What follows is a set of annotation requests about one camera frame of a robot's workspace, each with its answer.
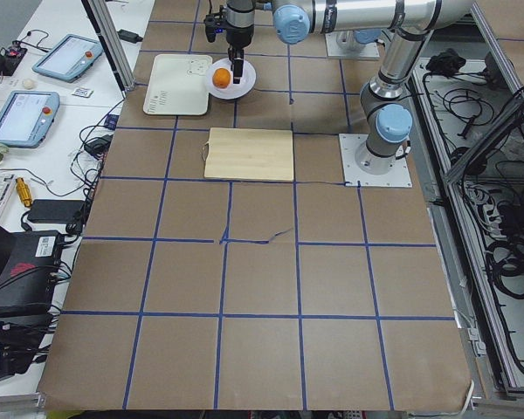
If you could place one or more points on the white round plate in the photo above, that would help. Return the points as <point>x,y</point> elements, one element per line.
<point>232,91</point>

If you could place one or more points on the teach pendant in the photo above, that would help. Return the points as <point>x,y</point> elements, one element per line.
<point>26,118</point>
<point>69,59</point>

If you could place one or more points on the black computer box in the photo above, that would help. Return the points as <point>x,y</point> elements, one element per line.
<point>28,263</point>

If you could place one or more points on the pale green bear tray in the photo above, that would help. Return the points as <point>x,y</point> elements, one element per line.
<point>176,85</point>

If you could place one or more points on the bamboo cutting board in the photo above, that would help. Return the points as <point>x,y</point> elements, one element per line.
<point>249,154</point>

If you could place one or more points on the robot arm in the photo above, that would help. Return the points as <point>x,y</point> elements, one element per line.
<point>411,21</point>

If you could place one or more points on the black power adapter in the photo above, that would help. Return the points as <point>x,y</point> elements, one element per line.
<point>55,211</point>

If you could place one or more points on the brass cylinder tool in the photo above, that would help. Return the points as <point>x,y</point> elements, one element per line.
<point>23,192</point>

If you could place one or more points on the upper teach pendant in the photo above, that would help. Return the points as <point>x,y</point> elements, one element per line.
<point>69,59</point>

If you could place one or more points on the aluminium frame post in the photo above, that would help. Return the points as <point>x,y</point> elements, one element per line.
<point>103,25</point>

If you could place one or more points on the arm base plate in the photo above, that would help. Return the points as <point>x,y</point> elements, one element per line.
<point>363,169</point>

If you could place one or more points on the orange fruit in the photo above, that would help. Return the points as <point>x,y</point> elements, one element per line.
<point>221,78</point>

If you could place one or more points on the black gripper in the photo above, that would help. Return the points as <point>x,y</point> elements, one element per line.
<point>239,36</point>

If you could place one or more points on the lower teach pendant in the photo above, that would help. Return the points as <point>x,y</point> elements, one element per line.
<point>26,118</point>

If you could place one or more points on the aluminium cable frame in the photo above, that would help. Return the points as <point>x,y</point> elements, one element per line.
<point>468,91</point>

